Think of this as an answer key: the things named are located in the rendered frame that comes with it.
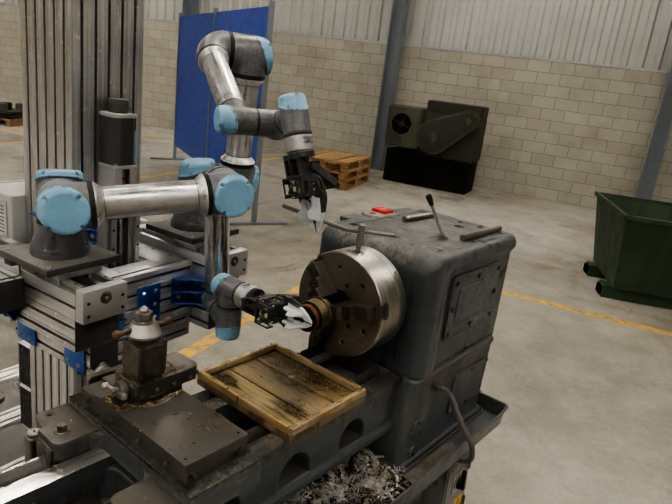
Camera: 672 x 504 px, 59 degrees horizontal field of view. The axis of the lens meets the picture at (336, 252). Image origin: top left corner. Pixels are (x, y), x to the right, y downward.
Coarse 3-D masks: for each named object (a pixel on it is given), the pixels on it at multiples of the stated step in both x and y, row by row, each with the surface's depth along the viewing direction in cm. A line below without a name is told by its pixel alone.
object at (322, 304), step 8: (312, 296) 166; (304, 304) 161; (312, 304) 161; (320, 304) 162; (328, 304) 165; (312, 312) 159; (320, 312) 160; (328, 312) 162; (312, 320) 159; (320, 320) 161; (328, 320) 163; (304, 328) 162; (312, 328) 160
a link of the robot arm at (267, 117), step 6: (258, 108) 160; (264, 114) 158; (270, 114) 159; (264, 120) 158; (270, 120) 159; (264, 126) 158; (270, 126) 159; (276, 126) 158; (264, 132) 160; (270, 132) 160; (276, 132) 161; (282, 132) 159; (270, 138) 166; (276, 138) 165; (282, 138) 166
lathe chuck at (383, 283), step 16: (336, 256) 170; (352, 256) 166; (368, 256) 170; (304, 272) 179; (336, 272) 171; (352, 272) 167; (368, 272) 163; (384, 272) 167; (304, 288) 180; (336, 288) 171; (352, 288) 168; (368, 288) 164; (384, 288) 164; (352, 320) 169; (384, 320) 164; (336, 336) 174; (352, 336) 170; (368, 336) 166; (384, 336) 168; (336, 352) 175; (352, 352) 171
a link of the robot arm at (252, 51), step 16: (240, 48) 181; (256, 48) 184; (240, 64) 184; (256, 64) 185; (272, 64) 188; (240, 80) 187; (256, 80) 188; (256, 96) 192; (240, 144) 196; (224, 160) 198; (240, 160) 197; (256, 176) 202
